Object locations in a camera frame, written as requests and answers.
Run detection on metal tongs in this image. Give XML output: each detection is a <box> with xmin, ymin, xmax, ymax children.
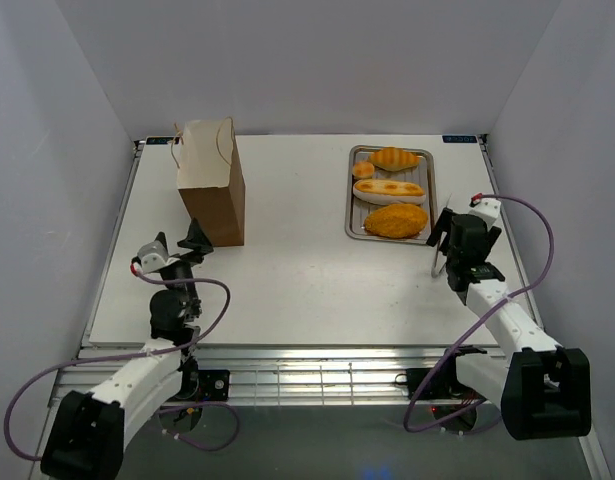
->
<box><xmin>429</xmin><ymin>193</ymin><xmax>455</xmax><ymax>279</ymax></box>

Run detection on breaded oval fake bread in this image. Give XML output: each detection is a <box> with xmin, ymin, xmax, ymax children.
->
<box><xmin>363</xmin><ymin>204</ymin><xmax>429</xmax><ymax>239</ymax></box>

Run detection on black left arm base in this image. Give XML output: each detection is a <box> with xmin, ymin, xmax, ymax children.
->
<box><xmin>190</xmin><ymin>370</ymin><xmax>231</xmax><ymax>402</ymax></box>

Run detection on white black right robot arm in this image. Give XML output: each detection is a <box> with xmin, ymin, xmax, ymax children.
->
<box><xmin>427</xmin><ymin>200</ymin><xmax>592</xmax><ymax>440</ymax></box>

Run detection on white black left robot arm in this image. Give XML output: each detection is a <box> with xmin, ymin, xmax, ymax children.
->
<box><xmin>40</xmin><ymin>219</ymin><xmax>213</xmax><ymax>479</ymax></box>

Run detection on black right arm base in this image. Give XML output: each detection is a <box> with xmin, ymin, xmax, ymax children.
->
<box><xmin>394</xmin><ymin>367</ymin><xmax>483</xmax><ymax>400</ymax></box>

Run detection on brown paper bag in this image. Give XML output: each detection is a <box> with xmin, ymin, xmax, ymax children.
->
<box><xmin>171</xmin><ymin>116</ymin><xmax>246</xmax><ymax>247</ymax></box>

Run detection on long white fake bread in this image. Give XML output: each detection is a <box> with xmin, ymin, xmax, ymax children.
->
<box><xmin>352</xmin><ymin>179</ymin><xmax>426</xmax><ymax>206</ymax></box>

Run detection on striped croissant fake bread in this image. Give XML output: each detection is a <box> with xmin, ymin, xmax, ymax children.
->
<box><xmin>367</xmin><ymin>147</ymin><xmax>420</xmax><ymax>172</ymax></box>

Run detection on small round fake bun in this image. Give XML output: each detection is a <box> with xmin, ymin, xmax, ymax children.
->
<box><xmin>352</xmin><ymin>161</ymin><xmax>375</xmax><ymax>179</ymax></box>

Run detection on metal baking tray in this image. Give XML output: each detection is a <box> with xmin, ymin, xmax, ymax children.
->
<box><xmin>344</xmin><ymin>145</ymin><xmax>438</xmax><ymax>244</ymax></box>

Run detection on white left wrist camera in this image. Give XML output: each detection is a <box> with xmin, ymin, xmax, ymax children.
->
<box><xmin>130</xmin><ymin>240</ymin><xmax>180</xmax><ymax>276</ymax></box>

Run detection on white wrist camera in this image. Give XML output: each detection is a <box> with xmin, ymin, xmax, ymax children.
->
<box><xmin>468</xmin><ymin>194</ymin><xmax>501</xmax><ymax>228</ymax></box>
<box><xmin>130</xmin><ymin>240</ymin><xmax>180</xmax><ymax>276</ymax></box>

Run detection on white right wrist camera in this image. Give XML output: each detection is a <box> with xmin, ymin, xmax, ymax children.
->
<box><xmin>468</xmin><ymin>194</ymin><xmax>501</xmax><ymax>228</ymax></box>

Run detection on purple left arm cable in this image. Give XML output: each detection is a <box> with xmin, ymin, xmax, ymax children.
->
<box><xmin>4</xmin><ymin>262</ymin><xmax>242</xmax><ymax>461</ymax></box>

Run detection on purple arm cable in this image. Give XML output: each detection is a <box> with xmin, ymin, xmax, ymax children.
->
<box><xmin>402</xmin><ymin>194</ymin><xmax>556</xmax><ymax>435</ymax></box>
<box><xmin>4</xmin><ymin>262</ymin><xmax>242</xmax><ymax>461</ymax></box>

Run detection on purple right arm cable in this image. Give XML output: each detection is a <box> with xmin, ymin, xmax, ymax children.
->
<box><xmin>402</xmin><ymin>194</ymin><xmax>556</xmax><ymax>435</ymax></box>

